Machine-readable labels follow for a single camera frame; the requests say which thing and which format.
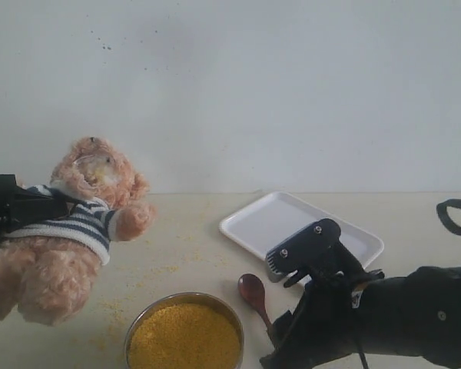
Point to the black wrist camera on right gripper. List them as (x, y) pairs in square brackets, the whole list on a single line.
[(315, 251)]

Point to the white rectangular plastic tray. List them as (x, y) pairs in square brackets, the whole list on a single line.
[(264, 223)]

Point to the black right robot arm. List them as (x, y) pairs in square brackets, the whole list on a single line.
[(414, 316)]

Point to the dark brown wooden spoon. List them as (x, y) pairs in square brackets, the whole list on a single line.
[(252, 291)]

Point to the tan teddy bear striped sweater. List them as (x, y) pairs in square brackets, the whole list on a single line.
[(48, 267)]

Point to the round metal bowl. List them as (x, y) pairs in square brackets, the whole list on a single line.
[(188, 297)]

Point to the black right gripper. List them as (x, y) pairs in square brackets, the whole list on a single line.
[(339, 315)]

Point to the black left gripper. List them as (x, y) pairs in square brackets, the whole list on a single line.
[(27, 208)]

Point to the yellow millet grains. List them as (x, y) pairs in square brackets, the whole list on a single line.
[(184, 335)]

